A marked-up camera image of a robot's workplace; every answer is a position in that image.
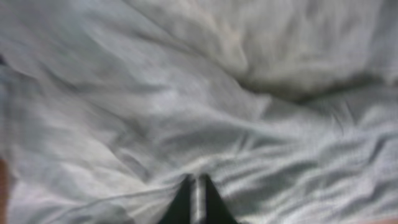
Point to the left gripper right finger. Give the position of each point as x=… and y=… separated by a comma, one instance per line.
x=215, y=209

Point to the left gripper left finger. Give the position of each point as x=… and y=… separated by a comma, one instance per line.
x=180, y=208

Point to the light grey-green t-shirt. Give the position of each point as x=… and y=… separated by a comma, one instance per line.
x=289, y=106

